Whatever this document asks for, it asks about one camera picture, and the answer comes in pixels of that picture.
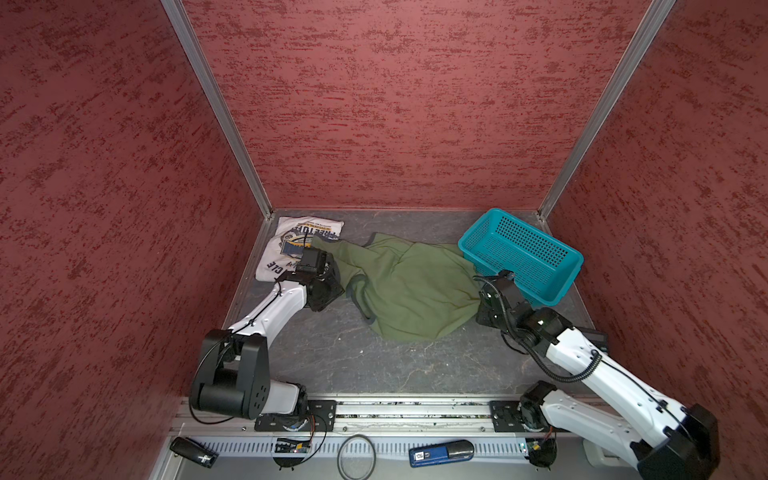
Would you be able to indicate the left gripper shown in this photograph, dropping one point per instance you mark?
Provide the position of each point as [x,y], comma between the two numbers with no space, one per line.
[336,290]

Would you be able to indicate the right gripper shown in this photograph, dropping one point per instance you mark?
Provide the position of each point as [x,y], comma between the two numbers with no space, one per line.
[482,316]

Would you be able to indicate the white tank top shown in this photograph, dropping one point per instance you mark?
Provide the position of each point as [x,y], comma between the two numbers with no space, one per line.
[285,248]

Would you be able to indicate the green tank top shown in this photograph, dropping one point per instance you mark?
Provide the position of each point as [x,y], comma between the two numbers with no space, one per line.
[406,291]

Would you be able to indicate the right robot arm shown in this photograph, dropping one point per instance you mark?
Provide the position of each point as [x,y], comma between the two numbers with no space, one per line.
[591,395]

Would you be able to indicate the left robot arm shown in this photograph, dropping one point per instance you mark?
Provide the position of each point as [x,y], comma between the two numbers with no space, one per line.
[233,376]

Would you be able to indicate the teal plastic basket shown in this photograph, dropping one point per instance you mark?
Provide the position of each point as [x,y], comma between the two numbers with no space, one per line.
[544,267]

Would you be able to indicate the black calculator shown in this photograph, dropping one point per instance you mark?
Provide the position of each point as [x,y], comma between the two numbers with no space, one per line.
[597,338]

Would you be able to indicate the blue black device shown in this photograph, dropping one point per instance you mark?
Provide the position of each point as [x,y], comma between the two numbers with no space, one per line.
[442,453]

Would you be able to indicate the right circuit board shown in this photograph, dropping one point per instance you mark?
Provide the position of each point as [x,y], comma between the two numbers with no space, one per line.
[541,453]

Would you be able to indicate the circuit board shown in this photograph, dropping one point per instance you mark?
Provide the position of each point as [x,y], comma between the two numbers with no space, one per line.
[541,453]
[289,453]

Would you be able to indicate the left circuit board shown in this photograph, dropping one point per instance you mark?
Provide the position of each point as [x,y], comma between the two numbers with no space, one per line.
[289,453]

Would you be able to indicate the black box device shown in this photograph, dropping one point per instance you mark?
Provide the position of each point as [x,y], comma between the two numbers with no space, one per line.
[193,451]

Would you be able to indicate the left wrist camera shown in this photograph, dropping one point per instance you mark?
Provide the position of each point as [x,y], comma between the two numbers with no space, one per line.
[312,262]

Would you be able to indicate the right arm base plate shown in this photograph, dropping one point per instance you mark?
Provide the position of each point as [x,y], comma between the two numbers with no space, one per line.
[515,417]

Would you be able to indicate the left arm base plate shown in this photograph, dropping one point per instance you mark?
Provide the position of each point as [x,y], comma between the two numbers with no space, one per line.
[315,415]

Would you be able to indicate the aluminium rail frame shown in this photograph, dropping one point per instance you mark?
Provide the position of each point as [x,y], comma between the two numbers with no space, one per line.
[372,436]

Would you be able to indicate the left corner aluminium post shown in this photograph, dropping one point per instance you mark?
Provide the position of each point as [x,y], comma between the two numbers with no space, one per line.
[188,39]

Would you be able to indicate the corner aluminium post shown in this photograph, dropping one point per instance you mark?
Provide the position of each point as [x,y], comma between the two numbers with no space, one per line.
[188,39]
[643,37]

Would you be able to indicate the right corner aluminium post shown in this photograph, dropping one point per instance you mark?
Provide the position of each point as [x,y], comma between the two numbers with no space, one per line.
[643,37]

